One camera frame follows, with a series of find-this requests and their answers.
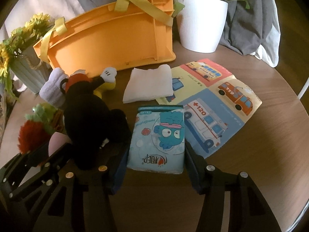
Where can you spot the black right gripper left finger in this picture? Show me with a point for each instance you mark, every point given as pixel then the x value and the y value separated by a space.
pixel 82 203

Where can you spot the pink soft ball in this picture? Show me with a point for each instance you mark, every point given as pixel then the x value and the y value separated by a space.
pixel 57 140

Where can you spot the lavender rolled towel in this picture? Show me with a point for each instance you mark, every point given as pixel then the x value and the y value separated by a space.
pixel 51 92

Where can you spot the grey ribbed metal vase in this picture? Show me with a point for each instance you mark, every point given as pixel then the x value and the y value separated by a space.
pixel 31 70

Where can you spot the green frog plush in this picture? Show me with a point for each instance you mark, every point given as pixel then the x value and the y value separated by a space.
pixel 49 116

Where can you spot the yellow artificial sunflowers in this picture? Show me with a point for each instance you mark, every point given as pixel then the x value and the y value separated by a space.
pixel 21 38

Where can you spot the patterned rug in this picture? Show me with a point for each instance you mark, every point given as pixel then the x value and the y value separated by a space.
pixel 5 106

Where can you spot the blue cartoon tissue pack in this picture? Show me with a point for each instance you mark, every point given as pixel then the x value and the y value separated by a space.
pixel 158 138

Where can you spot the white cloth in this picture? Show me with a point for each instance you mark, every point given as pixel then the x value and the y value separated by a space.
pixel 147 85

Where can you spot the red fluffy plush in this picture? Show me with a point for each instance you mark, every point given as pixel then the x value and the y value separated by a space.
pixel 32 135

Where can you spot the black mouse plush toy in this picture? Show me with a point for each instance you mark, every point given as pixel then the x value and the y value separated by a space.
pixel 98 134

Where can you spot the orange plastic storage basket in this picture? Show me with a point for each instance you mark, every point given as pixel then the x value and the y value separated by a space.
pixel 123 34

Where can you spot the white plant pot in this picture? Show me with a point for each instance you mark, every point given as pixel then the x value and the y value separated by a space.
pixel 201 23

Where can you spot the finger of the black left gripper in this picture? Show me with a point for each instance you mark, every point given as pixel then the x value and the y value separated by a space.
pixel 16 169
pixel 42 200

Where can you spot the colourful vehicle cloth book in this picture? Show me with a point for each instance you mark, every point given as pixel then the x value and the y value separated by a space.
pixel 216 104

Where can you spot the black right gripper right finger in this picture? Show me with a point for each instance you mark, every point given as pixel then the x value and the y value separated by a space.
pixel 248 209

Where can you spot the white chair leg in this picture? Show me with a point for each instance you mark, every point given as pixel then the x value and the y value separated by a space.
pixel 304 89

